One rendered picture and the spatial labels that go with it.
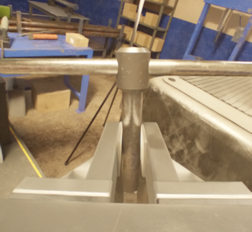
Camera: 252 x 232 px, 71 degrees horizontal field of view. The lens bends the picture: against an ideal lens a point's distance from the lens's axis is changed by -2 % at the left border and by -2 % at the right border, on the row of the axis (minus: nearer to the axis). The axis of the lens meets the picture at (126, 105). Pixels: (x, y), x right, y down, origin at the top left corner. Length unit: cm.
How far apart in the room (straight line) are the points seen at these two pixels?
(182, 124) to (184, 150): 5
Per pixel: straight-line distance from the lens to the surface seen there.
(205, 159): 32
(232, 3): 326
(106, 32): 401
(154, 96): 34
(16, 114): 239
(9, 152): 158
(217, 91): 40
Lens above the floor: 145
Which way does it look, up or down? 30 degrees down
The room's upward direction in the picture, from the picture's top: 16 degrees clockwise
